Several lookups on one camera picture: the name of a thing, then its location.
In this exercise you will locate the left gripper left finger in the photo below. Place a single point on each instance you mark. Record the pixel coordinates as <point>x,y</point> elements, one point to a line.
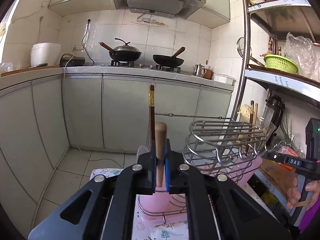
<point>104,208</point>

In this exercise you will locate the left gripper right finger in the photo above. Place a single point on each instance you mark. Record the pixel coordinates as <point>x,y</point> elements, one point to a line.
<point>217,208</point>

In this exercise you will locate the light wooden chopstick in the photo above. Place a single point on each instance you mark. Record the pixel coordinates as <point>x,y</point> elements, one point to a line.
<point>255,113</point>

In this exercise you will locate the wooden handled utensil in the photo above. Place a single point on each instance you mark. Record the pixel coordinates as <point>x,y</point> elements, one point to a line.
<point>160,140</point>

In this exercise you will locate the dark brown chopstick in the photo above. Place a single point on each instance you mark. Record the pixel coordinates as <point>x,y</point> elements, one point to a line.
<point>152,116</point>

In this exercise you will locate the orange food packet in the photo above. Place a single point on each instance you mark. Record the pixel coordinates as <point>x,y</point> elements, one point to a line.
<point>288,151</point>

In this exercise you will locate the green onions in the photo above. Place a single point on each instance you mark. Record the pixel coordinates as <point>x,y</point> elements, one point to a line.
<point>287,135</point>

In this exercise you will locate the pink plastic rack insert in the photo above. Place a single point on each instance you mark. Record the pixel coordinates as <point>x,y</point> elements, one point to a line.
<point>238,170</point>

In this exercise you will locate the black blender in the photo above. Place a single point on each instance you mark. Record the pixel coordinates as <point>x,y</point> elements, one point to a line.
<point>272,115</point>

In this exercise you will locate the clear container of vegetables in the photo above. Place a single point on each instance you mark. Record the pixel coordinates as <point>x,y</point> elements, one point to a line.
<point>246,115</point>

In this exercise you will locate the metal storage shelf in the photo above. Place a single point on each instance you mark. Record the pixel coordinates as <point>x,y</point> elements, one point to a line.
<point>279,17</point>

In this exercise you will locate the green plastic basket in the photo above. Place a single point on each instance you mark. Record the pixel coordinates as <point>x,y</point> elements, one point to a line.
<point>280,63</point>

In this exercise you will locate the clear plastic bag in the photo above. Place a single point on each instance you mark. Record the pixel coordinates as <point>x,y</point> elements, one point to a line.
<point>303,53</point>

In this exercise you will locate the white food container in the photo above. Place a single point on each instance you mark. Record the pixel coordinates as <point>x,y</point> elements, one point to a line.
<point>224,79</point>

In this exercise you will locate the brown clay pot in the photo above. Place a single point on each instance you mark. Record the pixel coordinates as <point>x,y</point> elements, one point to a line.
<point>208,73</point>

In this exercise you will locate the steel kettle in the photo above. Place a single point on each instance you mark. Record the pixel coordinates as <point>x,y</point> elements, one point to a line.
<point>199,70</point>

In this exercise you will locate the gas stove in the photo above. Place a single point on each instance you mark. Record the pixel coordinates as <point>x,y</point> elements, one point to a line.
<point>132,64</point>

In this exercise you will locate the small black electric appliance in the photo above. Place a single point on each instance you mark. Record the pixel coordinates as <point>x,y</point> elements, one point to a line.
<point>69,60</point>

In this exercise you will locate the black wok with lid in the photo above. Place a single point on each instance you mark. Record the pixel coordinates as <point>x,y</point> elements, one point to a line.
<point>123,53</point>

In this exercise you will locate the black wok without lid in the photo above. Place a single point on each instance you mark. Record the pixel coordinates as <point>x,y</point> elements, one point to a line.
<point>170,61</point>

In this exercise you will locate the wooden cutting board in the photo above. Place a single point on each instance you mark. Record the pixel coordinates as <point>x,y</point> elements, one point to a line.
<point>27,70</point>

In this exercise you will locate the white rice cooker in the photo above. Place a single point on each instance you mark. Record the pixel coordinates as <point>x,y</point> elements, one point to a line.
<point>42,53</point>

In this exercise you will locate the metal wire utensil rack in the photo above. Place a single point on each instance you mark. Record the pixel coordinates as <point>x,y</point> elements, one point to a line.
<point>217,145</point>

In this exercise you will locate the wire mesh strainer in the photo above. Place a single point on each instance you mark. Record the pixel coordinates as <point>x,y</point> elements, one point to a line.
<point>240,46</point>

